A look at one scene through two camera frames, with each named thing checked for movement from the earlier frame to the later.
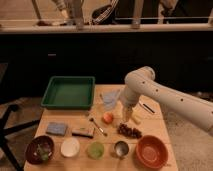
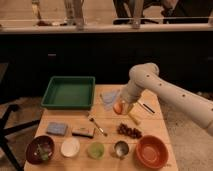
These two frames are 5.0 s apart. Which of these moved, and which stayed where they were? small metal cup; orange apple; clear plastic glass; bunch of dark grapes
Moved: orange apple
Stayed: clear plastic glass; small metal cup; bunch of dark grapes
